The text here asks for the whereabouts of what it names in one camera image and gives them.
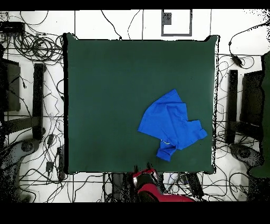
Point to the blue shirt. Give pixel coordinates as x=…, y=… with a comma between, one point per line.
x=168, y=122

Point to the black stand bar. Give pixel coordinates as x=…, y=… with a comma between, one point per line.
x=232, y=101
x=38, y=101

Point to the flat black device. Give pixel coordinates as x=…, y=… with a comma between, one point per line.
x=11, y=27

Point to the black power adapter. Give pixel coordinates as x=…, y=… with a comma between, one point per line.
x=236, y=60

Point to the small grey square plate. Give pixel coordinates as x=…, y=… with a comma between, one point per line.
x=167, y=18

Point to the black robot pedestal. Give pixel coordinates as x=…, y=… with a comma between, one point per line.
x=124, y=188

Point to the dark green table cloth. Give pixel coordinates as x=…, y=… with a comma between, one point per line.
x=116, y=84

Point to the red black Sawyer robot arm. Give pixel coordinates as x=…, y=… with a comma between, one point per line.
x=166, y=197

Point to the black box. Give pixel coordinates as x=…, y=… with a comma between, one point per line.
x=12, y=88
x=252, y=99

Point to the small black plug adapter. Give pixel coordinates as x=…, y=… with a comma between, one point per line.
x=49, y=166

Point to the green cloth sheet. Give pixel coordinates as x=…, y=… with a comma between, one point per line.
x=266, y=105

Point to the narrow black power strip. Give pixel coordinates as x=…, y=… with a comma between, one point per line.
x=61, y=162

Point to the grey square floor frame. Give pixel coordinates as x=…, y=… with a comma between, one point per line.
x=176, y=34

